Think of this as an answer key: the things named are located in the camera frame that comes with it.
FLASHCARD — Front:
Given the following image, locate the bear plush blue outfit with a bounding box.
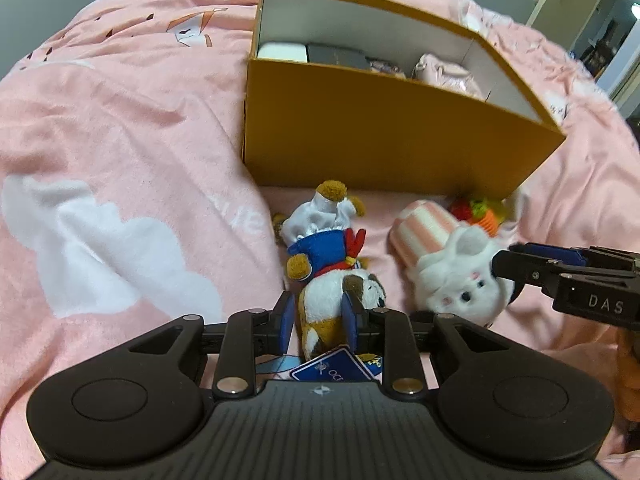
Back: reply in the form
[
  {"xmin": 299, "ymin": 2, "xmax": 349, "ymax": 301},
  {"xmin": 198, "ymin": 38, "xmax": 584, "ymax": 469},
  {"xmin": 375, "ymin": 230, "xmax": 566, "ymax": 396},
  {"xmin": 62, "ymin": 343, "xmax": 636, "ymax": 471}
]
[{"xmin": 272, "ymin": 180, "xmax": 369, "ymax": 282}]

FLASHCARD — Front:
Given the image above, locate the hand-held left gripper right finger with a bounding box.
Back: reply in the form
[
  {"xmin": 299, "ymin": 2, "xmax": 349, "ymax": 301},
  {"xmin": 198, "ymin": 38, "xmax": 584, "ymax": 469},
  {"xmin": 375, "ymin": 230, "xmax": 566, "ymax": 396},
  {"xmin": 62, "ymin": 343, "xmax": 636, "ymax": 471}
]
[{"xmin": 341, "ymin": 292, "xmax": 518, "ymax": 397}]

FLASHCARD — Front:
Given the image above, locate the orange cardboard box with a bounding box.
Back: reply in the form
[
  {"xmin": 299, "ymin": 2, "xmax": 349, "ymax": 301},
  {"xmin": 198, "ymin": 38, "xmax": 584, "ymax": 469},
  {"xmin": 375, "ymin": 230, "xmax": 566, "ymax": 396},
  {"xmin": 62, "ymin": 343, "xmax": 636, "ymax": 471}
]
[{"xmin": 241, "ymin": 0, "xmax": 567, "ymax": 201}]

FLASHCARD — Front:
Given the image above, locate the pink printed duvet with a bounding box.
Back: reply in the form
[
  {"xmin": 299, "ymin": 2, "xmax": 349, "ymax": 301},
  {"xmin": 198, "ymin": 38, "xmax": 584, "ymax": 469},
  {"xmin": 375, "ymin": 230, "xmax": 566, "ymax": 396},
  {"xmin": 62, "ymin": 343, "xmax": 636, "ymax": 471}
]
[{"xmin": 0, "ymin": 0, "xmax": 640, "ymax": 467}]

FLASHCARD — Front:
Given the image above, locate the small white box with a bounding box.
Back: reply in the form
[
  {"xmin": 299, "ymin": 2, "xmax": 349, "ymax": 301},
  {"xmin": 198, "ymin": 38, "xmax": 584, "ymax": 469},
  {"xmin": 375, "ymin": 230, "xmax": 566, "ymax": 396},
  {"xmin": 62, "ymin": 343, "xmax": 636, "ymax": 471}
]
[{"xmin": 256, "ymin": 41, "xmax": 309, "ymax": 64}]

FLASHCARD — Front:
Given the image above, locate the small patterned pouch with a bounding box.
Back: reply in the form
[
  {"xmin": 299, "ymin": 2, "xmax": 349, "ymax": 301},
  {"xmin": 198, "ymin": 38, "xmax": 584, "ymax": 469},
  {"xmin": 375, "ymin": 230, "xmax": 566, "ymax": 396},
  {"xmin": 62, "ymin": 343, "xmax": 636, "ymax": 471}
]
[{"xmin": 369, "ymin": 59, "xmax": 407, "ymax": 79}]

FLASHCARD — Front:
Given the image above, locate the dark grey box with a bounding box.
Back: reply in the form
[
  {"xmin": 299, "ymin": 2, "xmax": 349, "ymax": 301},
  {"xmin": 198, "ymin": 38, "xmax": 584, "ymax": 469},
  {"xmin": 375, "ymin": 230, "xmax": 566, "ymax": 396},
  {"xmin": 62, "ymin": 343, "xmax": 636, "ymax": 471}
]
[{"xmin": 305, "ymin": 42, "xmax": 372, "ymax": 72}]

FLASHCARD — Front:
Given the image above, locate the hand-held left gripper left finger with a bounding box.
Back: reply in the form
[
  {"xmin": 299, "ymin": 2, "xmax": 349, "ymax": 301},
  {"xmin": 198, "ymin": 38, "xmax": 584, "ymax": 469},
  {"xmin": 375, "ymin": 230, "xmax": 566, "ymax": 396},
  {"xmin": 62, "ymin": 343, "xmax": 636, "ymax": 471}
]
[{"xmin": 127, "ymin": 291, "xmax": 297, "ymax": 400}]

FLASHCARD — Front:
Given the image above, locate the strawberry carrot plush charm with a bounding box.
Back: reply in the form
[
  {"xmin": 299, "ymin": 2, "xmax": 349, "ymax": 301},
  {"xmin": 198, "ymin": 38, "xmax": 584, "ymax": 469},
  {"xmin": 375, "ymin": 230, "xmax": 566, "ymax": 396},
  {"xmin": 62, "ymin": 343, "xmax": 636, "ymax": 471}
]
[{"xmin": 446, "ymin": 195, "xmax": 507, "ymax": 237}]

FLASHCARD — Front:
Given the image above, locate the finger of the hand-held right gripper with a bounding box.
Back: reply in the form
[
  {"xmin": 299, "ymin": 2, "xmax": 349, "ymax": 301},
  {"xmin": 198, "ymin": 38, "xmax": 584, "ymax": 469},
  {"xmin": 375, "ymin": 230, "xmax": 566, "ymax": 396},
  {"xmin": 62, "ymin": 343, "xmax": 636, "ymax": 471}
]
[
  {"xmin": 490, "ymin": 250, "xmax": 592, "ymax": 292},
  {"xmin": 509, "ymin": 242, "xmax": 590, "ymax": 267}
]

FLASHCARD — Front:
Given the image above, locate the pink mini backpack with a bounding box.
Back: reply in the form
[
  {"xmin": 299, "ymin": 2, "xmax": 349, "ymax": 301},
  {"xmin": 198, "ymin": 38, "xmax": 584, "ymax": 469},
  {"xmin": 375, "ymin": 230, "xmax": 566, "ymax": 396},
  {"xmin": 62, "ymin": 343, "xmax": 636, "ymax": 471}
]
[{"xmin": 412, "ymin": 53, "xmax": 485, "ymax": 100}]

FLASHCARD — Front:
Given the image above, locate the dark shelf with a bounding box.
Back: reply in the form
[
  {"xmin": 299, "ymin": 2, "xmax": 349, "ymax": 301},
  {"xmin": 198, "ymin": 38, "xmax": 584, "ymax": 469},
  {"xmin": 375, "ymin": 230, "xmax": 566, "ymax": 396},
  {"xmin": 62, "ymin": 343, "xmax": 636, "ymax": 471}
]
[{"xmin": 581, "ymin": 20, "xmax": 622, "ymax": 77}]

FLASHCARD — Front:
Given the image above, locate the person's right hand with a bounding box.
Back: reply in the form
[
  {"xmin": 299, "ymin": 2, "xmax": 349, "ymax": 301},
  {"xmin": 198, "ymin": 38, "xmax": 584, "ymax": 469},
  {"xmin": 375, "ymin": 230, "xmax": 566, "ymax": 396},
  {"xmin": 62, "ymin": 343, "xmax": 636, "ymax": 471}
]
[{"xmin": 614, "ymin": 329, "xmax": 640, "ymax": 424}]

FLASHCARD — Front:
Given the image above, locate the white rabbit plush pink striped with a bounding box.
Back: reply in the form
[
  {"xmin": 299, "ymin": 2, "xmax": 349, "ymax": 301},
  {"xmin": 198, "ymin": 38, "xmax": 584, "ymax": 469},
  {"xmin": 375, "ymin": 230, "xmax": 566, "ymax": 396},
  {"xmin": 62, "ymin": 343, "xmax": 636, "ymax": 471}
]
[{"xmin": 389, "ymin": 199, "xmax": 517, "ymax": 329}]

